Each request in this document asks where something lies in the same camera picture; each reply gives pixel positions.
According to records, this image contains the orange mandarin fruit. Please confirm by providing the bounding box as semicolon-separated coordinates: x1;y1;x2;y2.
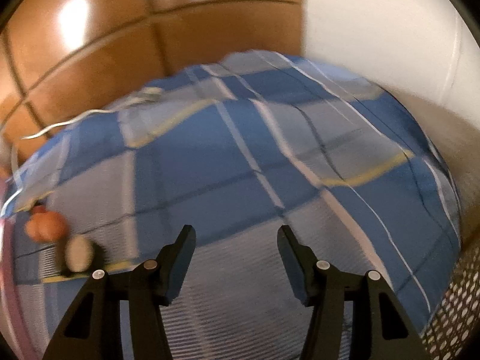
24;211;70;243

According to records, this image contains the blue plaid tablecloth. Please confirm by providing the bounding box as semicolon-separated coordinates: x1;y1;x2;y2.
6;50;461;359

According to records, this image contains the wooden panelled wardrobe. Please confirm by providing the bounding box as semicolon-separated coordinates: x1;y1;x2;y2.
1;0;304;177

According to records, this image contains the white power cable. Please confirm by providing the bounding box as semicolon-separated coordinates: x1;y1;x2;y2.
0;86;164;218

